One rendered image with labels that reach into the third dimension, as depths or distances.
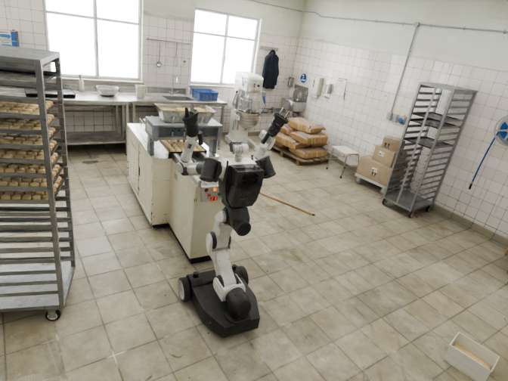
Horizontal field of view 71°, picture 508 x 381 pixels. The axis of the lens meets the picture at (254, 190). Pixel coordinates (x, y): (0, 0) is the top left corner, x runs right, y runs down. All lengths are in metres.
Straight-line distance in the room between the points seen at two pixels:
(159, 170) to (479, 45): 4.46
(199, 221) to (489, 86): 4.22
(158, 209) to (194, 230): 0.72
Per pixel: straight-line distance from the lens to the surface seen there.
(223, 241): 2.87
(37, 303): 3.08
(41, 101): 2.35
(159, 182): 3.78
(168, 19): 6.78
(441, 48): 6.17
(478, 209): 5.91
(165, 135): 3.70
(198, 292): 2.99
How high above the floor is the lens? 2.12
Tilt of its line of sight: 24 degrees down
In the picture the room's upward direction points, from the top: 9 degrees clockwise
